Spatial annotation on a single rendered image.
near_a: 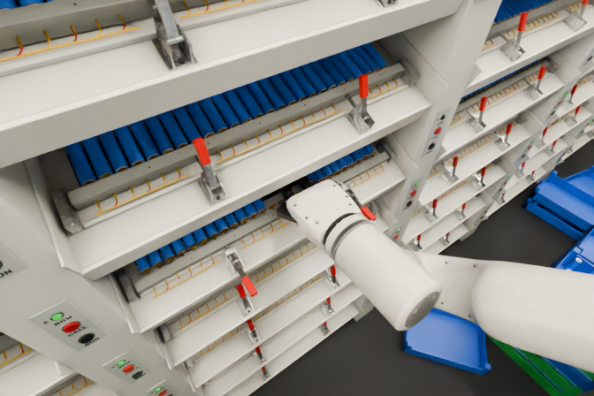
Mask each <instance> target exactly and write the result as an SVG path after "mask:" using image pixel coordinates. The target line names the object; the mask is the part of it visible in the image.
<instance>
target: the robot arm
mask: <svg viewBox="0 0 594 396"><path fill-rule="evenodd" d="M295 181H296V183H297V184H298V185H299V186H300V187H301V188H302V189H303V191H302V192H300V193H298V194H295V193H294V192H293V191H292V188H291V186H290V185H289V184H288V185H286V186H284V187H281V188H280V189H279V190H278V191H279V192H280V193H281V194H282V195H283V196H284V200H283V203H282V204H281V205H280V206H279V207H278V209H277V216H278V217H281V218H283V219H286V220H289V221H291V223H292V224H293V225H294V226H295V227H296V228H297V229H298V230H299V231H300V232H301V233H302V234H303V235H304V236H305V237H306V238H307V239H309V240H310V241H311V242H313V243H314V244H315V245H317V246H318V247H320V248H321V249H323V250H325V251H326V253H327V254H328V256H329V257H330V258H331V259H332V260H333V261H334V262H335V263H336V264H337V265H338V266H339V267H340V268H341V269H342V270H343V271H344V273H345V274H346V275H347V276H348V277H349V278H350V279H351V280H352V281H353V283H354V284H355V285H356V286H357V287H358V288H359V289H360V290H361V291H362V293H363V294H364V295H365V296H366V297H367V298H368V299H369V301H370V302H371V303H372V304H373V305H374V306H375V307H376V308H377V309H378V311H379V312H380V313H381V314H382V315H383V316H384V317H385V318H386V320H387V321H388V322H389V323H390V324H391V325H392V326H393V327H394V328H395V329H396V330H397V331H405V330H408V329H410V328H412V327H413V326H415V325H416V324H418V323H419V322H421V321H422V320H423V319H424V318H425V317H426V316H427V315H428V314H429V313H430V311H431V310H432V309H433V308H438V309H440V310H443V311H445V312H448V313H451V314H453V315H456V316H459V317H461V318H464V319H466V320H468V321H470V322H472V323H473V324H476V325H478V326H479V327H481V329H482V330H483V331H484V332H485V333H486V334H488V335H489V336H491V337H492V338H494V339H497V340H499V341H501V342H503V343H506V344H508V345H510V346H513V347H517V348H520V349H522V350H525V351H528V352H531V353H533V354H538V355H541V356H543V357H546V358H549V359H552V360H555V361H557V362H562V363H565V364H567V365H570V366H573V367H577V368H579V369H584V370H587V371H589V372H592V373H594V275H593V274H588V273H582V272H576V271H571V270H560V269H554V268H548V267H542V266H536V265H529V264H523V263H510V262H501V261H485V260H475V259H467V258H459V257H452V256H446V255H434V254H428V253H423V252H416V251H411V250H406V249H404V248H402V247H399V246H398V245H397V244H395V243H394V242H393V241H392V240H390V239H389V238H388V237H387V236H386V235H385V234H384V233H382V232H381V231H380V230H379V229H378V228H376V224H375V223H374V221H372V220H370V221H369V220H368V219H367V218H366V217H364V216H363V214H362V212H361V211H360V209H359V208H358V206H357V205H356V204H355V203H354V201H353V200H352V199H351V197H350V196H349V195H348V194H347V193H346V192H345V191H344V190H343V189H342V188H341V187H340V186H338V183H337V181H332V180H325V181H315V180H314V179H309V178H308V177H307V176H304V177H302V178H300V179H297V180H295Z"/></svg>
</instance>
